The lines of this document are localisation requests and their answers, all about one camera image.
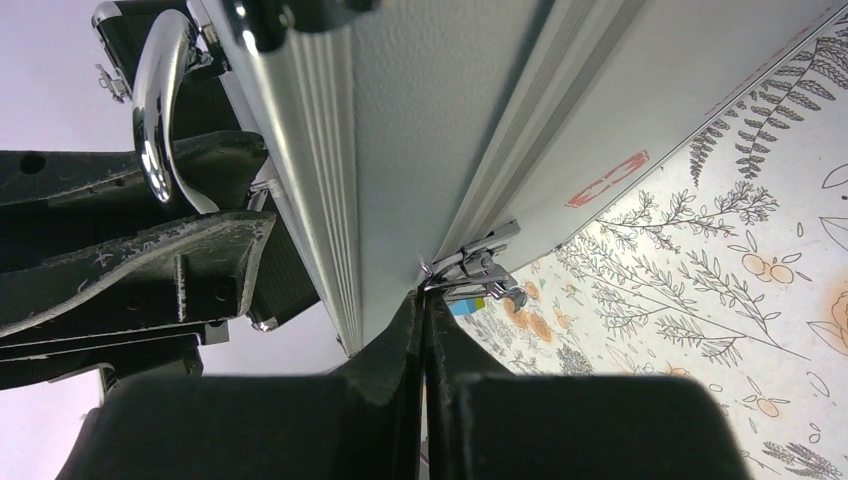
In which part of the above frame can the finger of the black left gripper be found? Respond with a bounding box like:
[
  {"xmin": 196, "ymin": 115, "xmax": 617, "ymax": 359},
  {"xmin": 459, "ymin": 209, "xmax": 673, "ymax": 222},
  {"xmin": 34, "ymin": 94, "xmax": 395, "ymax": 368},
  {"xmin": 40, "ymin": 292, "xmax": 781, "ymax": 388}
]
[
  {"xmin": 1, "ymin": 211, "xmax": 276, "ymax": 389},
  {"xmin": 1, "ymin": 131, "xmax": 268, "ymax": 272}
]

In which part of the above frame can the black case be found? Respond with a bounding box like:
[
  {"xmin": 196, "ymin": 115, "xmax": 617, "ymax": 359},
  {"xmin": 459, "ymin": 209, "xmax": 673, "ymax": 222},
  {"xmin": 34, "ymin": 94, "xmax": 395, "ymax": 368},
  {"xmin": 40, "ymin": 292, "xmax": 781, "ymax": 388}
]
[{"xmin": 91, "ymin": 1, "xmax": 282, "ymax": 214}]

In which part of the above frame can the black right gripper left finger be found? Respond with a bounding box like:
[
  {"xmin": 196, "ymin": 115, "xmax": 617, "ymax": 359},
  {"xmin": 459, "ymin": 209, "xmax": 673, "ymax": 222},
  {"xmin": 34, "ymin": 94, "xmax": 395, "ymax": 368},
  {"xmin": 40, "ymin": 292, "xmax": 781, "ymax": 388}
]
[{"xmin": 59, "ymin": 290, "xmax": 424, "ymax": 479}]

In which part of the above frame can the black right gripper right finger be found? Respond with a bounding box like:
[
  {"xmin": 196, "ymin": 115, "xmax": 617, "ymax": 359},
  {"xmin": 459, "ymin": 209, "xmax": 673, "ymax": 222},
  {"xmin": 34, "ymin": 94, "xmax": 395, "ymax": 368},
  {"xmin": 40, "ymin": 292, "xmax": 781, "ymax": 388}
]
[{"xmin": 423, "ymin": 294, "xmax": 749, "ymax": 479}]

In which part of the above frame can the grey metal box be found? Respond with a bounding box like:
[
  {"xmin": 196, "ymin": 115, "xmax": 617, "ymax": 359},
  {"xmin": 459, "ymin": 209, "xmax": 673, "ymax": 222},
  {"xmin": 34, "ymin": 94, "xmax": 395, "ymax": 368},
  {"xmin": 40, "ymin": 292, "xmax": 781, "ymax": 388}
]
[{"xmin": 129, "ymin": 0, "xmax": 848, "ymax": 359}]

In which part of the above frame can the red blue box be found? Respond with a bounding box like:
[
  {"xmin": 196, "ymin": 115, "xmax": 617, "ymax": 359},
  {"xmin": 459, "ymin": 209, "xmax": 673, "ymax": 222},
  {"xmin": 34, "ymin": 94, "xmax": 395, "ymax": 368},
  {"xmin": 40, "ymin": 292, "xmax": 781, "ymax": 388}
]
[{"xmin": 449, "ymin": 298, "xmax": 485, "ymax": 317}]

